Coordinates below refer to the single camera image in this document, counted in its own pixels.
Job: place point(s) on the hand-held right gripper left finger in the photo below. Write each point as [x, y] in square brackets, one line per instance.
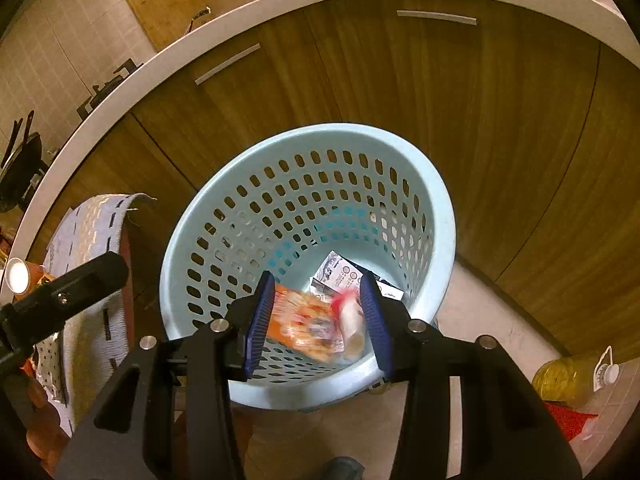
[260, 327]

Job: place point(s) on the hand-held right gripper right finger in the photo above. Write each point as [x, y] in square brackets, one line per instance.
[374, 330]

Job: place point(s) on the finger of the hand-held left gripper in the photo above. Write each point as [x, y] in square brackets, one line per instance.
[85, 282]

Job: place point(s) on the white and red wrapper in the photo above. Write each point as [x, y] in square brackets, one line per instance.
[352, 317]

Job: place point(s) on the orange snack packet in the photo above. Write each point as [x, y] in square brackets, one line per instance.
[305, 322]

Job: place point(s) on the light blue perforated plastic basket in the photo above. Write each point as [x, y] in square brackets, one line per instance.
[300, 150]

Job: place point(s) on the person's left hand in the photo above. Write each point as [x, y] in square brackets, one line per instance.
[42, 410]

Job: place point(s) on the light blue patterned tablecloth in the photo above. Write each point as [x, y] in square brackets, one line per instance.
[85, 225]

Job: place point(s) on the black and white printed carton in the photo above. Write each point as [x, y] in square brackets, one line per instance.
[335, 270]

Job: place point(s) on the black wok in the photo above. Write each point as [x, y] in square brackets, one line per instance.
[22, 170]

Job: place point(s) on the dark grey round object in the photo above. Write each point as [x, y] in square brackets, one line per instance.
[345, 467]

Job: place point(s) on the yellow cooking oil bottle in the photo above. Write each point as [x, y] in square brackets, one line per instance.
[565, 375]

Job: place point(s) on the black gas stove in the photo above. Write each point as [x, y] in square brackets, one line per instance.
[107, 77]

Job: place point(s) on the wooden kitchen counter cabinet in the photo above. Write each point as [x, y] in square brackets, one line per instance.
[450, 110]

